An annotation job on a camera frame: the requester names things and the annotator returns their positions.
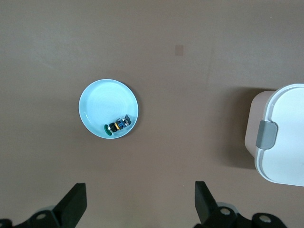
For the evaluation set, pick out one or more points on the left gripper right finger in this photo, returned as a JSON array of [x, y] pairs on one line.
[[206, 209]]

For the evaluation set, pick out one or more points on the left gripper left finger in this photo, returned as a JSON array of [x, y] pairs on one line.
[[71, 209]]

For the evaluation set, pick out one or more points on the white lidded lunch box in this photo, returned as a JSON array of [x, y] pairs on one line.
[[287, 142]]

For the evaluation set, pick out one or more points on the light blue round plate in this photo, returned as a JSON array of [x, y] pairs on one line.
[[107, 102]]

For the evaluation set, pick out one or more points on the green push button switch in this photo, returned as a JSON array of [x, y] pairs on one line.
[[118, 125]]

